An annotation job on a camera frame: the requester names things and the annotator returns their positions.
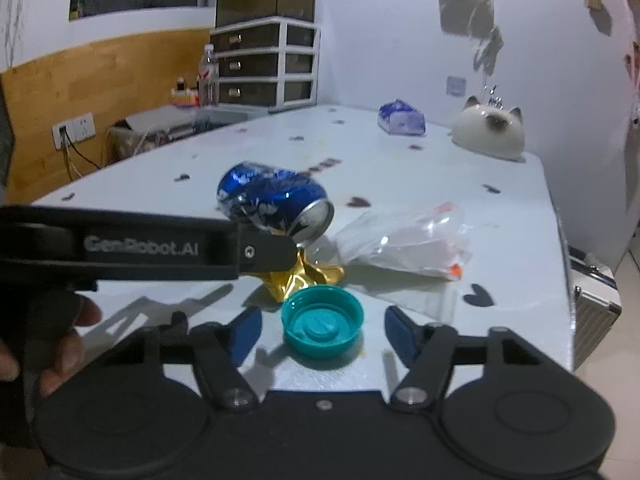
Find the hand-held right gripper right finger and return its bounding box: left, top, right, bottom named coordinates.
left=384, top=305, right=555, bottom=413

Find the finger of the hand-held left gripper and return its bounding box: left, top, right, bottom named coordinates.
left=239, top=232, right=297, bottom=275

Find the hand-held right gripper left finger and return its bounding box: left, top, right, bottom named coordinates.
left=131, top=305, right=263, bottom=411

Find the gold foil wrapper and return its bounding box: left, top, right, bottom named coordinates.
left=260, top=247, right=347, bottom=303

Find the crushed blue can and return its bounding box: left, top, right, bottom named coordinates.
left=216, top=161, right=335, bottom=248

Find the teal bottle cap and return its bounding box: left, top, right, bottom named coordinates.
left=281, top=284, right=365, bottom=359

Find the clear plastic bag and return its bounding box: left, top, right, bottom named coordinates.
left=334, top=201, right=473, bottom=281

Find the person's left hand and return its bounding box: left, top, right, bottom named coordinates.
left=0, top=296, right=102, bottom=398

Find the silver covered table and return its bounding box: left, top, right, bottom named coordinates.
left=30, top=105, right=576, bottom=396

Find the cluttered side shelf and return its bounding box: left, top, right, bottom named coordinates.
left=107, top=107, right=251, bottom=163

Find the colourful small box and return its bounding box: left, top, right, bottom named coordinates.
left=170, top=77, right=201, bottom=108

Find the clear water bottle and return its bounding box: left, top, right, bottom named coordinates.
left=197, top=43, right=221, bottom=107

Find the blue tissue packet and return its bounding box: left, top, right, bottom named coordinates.
left=377, top=98, right=427, bottom=137

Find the cream ribbed suitcase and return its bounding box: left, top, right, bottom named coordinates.
left=565, top=245, right=623, bottom=371

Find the white drawer unit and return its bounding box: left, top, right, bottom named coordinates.
left=209, top=16, right=321, bottom=108

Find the white cat figure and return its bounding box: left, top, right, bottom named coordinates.
left=451, top=94, right=526, bottom=162

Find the black power plug cable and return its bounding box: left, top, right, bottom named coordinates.
left=59, top=127, right=103, bottom=181

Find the white wall socket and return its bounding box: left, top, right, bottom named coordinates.
left=51, top=112, right=96, bottom=150

